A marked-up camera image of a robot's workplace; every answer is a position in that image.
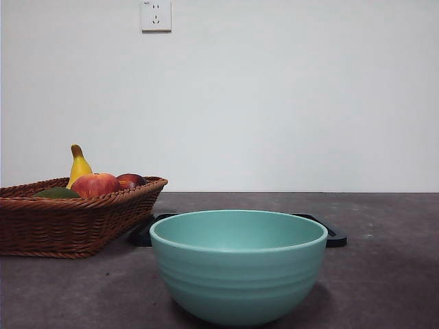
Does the brown wicker basket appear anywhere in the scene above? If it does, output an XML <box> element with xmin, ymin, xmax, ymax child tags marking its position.
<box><xmin>0</xmin><ymin>175</ymin><xmax>169</xmax><ymax>259</ymax></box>

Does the white wall socket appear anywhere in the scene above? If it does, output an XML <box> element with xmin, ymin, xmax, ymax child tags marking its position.
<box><xmin>141</xmin><ymin>0</ymin><xmax>172</xmax><ymax>34</ymax></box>

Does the teal ceramic bowl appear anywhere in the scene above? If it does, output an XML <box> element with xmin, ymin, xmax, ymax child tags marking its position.
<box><xmin>149</xmin><ymin>209</ymin><xmax>329</xmax><ymax>326</ymax></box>

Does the green avocado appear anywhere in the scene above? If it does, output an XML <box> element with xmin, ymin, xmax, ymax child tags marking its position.
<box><xmin>32</xmin><ymin>186</ymin><xmax>82</xmax><ymax>199</ymax></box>

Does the yellow banana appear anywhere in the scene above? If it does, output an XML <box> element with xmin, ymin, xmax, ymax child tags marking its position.
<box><xmin>65</xmin><ymin>144</ymin><xmax>94</xmax><ymax>190</ymax></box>

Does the red yellow apple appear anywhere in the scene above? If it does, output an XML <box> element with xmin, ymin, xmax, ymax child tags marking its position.
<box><xmin>71</xmin><ymin>173</ymin><xmax>121</xmax><ymax>199</ymax></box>

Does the black rectangular tray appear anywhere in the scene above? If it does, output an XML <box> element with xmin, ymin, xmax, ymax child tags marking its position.
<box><xmin>128</xmin><ymin>212</ymin><xmax>348</xmax><ymax>248</ymax></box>

